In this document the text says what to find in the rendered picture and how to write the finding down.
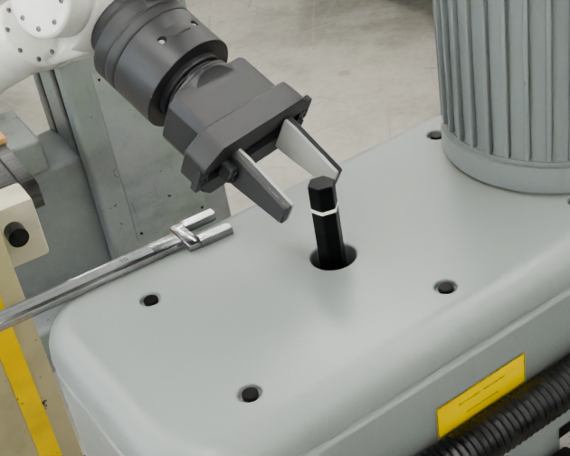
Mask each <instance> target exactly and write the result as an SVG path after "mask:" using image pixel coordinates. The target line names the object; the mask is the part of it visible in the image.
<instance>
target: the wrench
mask: <svg viewBox="0 0 570 456"><path fill-rule="evenodd" d="M215 219H216V217H215V212H214V211H213V210H212V209H211V208H210V209H208V210H206V211H203V212H201V213H199V214H197V215H194V216H192V217H190V218H188V219H185V220H184V221H182V222H181V223H179V224H176V225H174V226H172V227H170V228H169V231H170V233H171V234H169V235H168V236H165V237H163V238H161V239H159V240H156V241H154V242H152V243H149V244H147V245H145V246H143V247H141V248H138V249H136V250H135V251H133V252H129V253H127V254H125V255H122V256H120V257H118V258H117V259H115V260H112V261H109V262H107V263H104V264H102V265H100V266H99V267H97V268H94V269H92V270H90V271H86V272H84V273H82V274H81V275H78V276H76V277H74V278H72V279H70V280H67V281H65V282H63V283H60V284H58V285H56V286H54V287H51V288H49V289H47V290H45V291H42V292H40V293H38V294H36V295H33V296H32V297H30V298H28V299H24V300H22V301H20V302H18V303H15V304H14V305H12V306H10V307H7V308H5V309H2V310H0V332H1V331H4V330H6V329H8V328H10V327H13V326H15V325H17V324H19V323H21V322H23V321H26V320H27V319H29V318H32V317H35V316H37V315H39V314H41V313H43V312H45V311H47V310H49V309H52V308H54V307H57V306H59V305H61V304H62V303H64V302H67V301H69V300H71V299H74V298H77V297H79V296H80V295H82V294H84V293H86V292H89V291H91V290H94V289H96V288H98V287H100V286H102V285H104V284H106V283H109V282H111V281H113V280H115V279H117V278H120V277H122V276H124V275H126V274H128V273H131V272H132V271H135V270H137V269H139V268H142V267H144V266H146V265H148V264H149V263H152V262H154V261H157V260H159V259H162V258H164V257H166V256H167V255H169V254H171V253H174V252H177V251H179V250H181V249H183V248H184V246H185V247H186V249H187V250H188V251H190V252H193V251H195V250H197V249H199V248H201V247H203V248H204V247H205V246H207V245H209V244H212V243H214V242H217V241H219V240H221V239H223V238H225V237H227V236H229V235H231V234H233V228H232V226H231V225H230V224H228V223H223V224H220V225H218V226H216V227H214V228H213V229H210V230H208V231H206V232H204V233H200V234H198V235H196V237H195V236H194V235H193V234H192V233H190V232H192V231H193V230H195V229H198V228H200V227H202V226H204V225H207V224H209V223H211V222H213V221H214V220H215Z"/></svg>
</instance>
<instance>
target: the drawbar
mask: <svg viewBox="0 0 570 456"><path fill-rule="evenodd" d="M308 191H309V201H310V207H311V209H312V210H314V211H317V212H320V213H325V212H327V211H330V210H333V209H335V208H336V206H337V191H336V185H335V180H334V179H333V178H330V177H327V176H320V177H316V178H313V179H310V180H309V185H308ZM312 219H313V224H314V230H315V235H316V241H317V247H318V257H319V263H320V269H321V270H324V271H335V270H340V269H343V268H346V267H347V260H346V254H345V247H344V242H343V235H342V229H341V222H340V216H339V210H338V206H337V211H336V212H335V213H332V214H328V215H324V216H320V215H317V214H314V213H312Z"/></svg>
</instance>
